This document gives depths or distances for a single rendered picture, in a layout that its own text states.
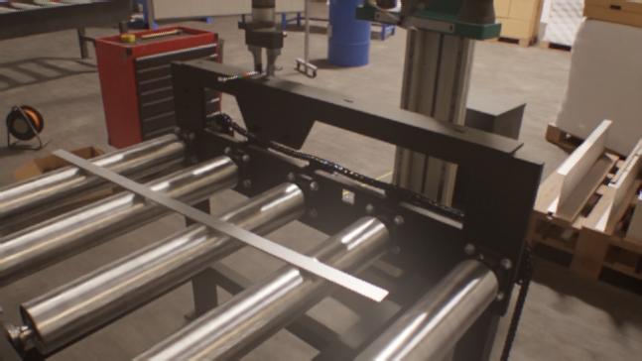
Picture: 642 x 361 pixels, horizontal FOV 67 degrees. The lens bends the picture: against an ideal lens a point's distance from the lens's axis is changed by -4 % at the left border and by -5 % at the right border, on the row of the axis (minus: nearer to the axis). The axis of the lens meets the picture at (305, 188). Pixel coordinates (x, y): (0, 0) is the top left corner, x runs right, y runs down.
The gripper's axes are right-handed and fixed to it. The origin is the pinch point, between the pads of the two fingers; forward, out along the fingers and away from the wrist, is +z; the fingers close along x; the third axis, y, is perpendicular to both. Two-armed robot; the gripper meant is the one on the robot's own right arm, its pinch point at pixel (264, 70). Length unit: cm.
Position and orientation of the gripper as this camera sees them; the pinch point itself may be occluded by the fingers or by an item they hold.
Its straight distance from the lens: 171.2
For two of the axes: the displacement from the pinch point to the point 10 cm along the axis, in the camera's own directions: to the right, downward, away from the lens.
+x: -7.5, -3.1, 5.9
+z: -0.2, 8.9, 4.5
